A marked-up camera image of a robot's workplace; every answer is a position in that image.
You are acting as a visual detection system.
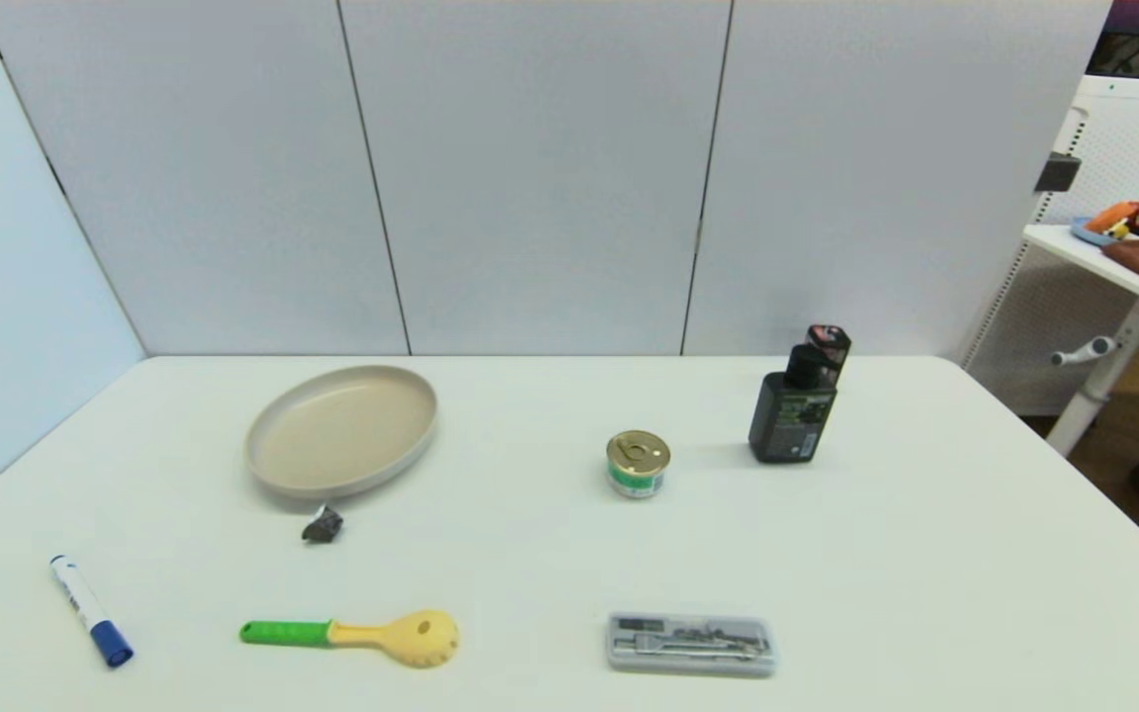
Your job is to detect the small gold-lid tin can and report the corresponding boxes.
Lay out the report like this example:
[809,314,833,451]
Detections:
[606,430,671,499]

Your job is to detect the black pump bottle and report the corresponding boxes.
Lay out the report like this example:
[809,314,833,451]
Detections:
[747,324,852,464]

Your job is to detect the beige oval plate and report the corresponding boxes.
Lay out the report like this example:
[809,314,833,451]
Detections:
[243,365,439,500]

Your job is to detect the clear plastic tool case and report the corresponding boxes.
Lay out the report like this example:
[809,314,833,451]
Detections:
[607,612,778,678]

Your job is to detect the small black box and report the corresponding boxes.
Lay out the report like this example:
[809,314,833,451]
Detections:
[1034,153,1082,193]

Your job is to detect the white marker with blue cap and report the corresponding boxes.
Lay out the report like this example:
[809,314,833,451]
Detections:
[49,555,134,668]

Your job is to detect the white height-adjustable desk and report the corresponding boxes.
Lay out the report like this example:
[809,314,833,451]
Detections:
[1022,223,1139,458]

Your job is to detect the white pegboard panel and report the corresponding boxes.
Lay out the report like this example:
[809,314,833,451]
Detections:
[960,74,1139,416]

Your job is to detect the yellow spoon with green handle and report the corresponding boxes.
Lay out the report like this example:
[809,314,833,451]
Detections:
[239,609,460,669]

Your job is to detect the white desk crank handle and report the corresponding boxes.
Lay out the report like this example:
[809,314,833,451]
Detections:
[1051,336,1119,368]

